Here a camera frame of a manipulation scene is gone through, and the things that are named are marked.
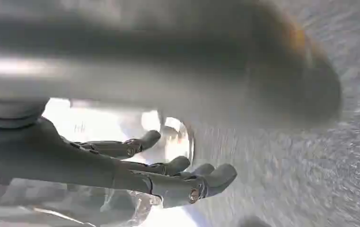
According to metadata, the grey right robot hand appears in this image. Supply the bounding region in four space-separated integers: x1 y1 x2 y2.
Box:
0 0 343 209

